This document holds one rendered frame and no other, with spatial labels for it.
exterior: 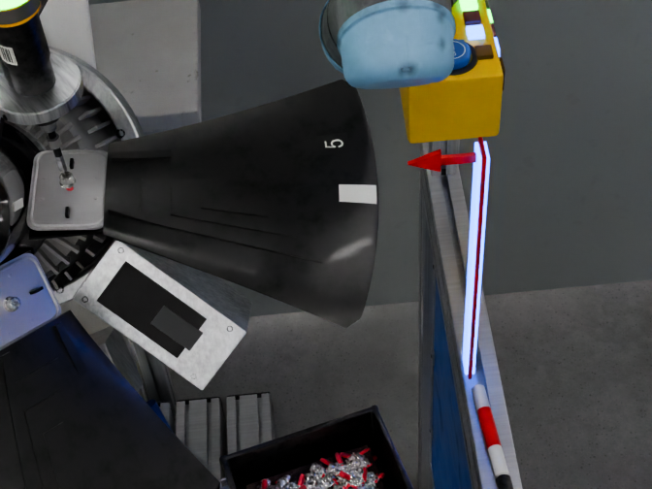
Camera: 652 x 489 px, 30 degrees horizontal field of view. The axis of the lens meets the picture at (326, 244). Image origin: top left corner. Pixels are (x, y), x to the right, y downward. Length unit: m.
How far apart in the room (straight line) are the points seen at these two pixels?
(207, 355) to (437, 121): 0.36
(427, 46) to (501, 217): 1.43
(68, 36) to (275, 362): 1.21
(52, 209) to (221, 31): 0.85
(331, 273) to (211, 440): 1.20
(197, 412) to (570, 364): 0.71
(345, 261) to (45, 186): 0.26
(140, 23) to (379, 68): 0.96
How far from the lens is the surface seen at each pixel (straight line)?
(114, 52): 1.66
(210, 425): 2.19
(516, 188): 2.13
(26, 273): 1.07
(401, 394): 2.28
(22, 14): 0.88
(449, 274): 1.35
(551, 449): 2.23
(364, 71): 0.77
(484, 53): 1.27
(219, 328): 1.13
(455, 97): 1.27
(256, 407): 2.18
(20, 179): 1.03
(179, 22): 1.69
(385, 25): 0.77
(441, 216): 1.40
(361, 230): 1.00
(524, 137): 2.04
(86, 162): 1.05
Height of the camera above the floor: 1.91
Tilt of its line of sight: 50 degrees down
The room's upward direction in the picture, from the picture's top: 5 degrees counter-clockwise
